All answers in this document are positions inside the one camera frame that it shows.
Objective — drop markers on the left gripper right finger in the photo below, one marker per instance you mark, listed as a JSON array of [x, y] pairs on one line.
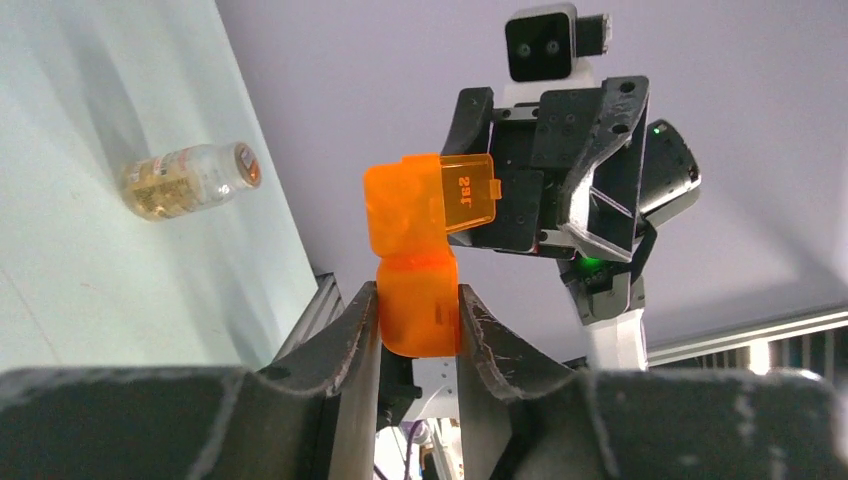
[[524, 415]]

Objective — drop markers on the orange pill organizer box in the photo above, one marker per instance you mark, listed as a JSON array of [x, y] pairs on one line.
[[412, 207]]

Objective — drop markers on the amber glass pill bottle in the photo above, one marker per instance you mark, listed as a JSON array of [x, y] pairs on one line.
[[189, 180]]

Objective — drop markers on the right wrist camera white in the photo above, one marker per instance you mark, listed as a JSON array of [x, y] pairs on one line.
[[549, 47]]

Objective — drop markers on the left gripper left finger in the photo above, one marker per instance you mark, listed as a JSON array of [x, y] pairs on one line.
[[310, 414]]

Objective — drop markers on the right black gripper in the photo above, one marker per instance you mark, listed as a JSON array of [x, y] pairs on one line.
[[593, 200]]

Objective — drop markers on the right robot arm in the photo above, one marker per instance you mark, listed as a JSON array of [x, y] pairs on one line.
[[610, 296]]

